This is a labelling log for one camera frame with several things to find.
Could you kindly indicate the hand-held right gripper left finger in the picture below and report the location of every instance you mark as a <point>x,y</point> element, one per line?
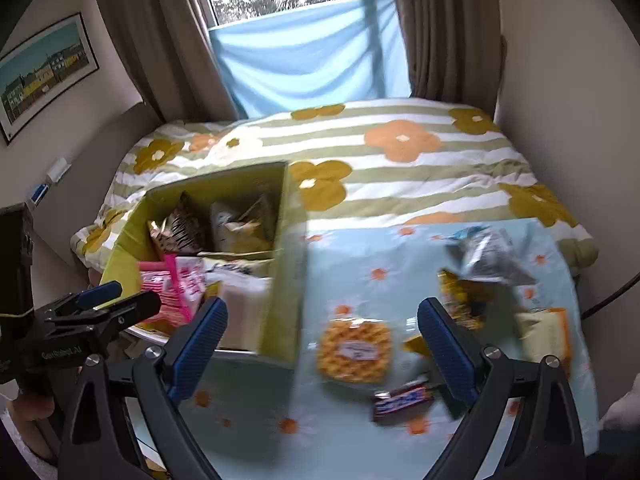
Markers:
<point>197,350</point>

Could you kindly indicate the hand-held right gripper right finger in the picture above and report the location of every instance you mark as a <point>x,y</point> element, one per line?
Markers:
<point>447,350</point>

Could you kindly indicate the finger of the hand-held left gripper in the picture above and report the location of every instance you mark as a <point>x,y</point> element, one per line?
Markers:
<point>132,307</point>
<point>97,296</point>

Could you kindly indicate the pink striped snack packet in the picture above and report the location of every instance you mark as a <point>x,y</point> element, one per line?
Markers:
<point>160,285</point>

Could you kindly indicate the white grey snack packet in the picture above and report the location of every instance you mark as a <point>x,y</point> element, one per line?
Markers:
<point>245,300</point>

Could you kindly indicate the dark chocolate bar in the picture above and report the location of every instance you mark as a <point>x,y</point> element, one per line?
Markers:
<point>400,401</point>

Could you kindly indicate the brown striped snack packet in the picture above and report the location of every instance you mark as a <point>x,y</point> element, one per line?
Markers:
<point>177,232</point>

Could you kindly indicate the clear waffle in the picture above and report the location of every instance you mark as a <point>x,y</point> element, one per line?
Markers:
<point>350,350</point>

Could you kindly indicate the yellow-green cardboard box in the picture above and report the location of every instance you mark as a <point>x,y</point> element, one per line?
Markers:
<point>285,285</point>

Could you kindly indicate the pale yellow snack packet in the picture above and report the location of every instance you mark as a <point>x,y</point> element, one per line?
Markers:
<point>240,230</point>

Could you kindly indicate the person's left hand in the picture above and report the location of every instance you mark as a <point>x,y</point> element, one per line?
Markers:
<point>32,407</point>

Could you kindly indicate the small yellow wrapper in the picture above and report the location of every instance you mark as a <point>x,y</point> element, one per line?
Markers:
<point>415,345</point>

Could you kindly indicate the gold foil snack packet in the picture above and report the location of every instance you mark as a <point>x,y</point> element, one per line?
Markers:
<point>460,300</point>

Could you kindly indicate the cream packet with orange edge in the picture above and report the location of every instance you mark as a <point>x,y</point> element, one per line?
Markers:
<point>542,332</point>

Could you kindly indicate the silver snack packet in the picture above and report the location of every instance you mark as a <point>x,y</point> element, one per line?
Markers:
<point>485,257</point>

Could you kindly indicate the light blue floral tablecloth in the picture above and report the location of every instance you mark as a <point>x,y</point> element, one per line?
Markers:
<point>360,280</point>

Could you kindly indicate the beige headboard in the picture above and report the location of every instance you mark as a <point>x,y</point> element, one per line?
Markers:
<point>95,180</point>

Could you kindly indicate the small blue object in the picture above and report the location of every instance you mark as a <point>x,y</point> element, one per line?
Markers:
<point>40,194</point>

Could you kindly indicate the small white box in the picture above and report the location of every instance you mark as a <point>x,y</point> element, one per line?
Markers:
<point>58,170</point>

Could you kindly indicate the black metal rack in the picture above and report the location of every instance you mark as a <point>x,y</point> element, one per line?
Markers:
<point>610,297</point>

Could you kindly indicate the striped floral blanket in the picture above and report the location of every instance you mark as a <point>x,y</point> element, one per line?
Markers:
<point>425,180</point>

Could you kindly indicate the framed town picture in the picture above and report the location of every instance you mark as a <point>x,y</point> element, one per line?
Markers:
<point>45,70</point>

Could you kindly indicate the brown curtain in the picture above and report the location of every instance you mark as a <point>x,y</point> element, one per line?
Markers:
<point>160,35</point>
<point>440,35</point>

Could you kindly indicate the light blue cloth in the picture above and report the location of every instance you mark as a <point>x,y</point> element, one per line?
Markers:
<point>310,60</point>

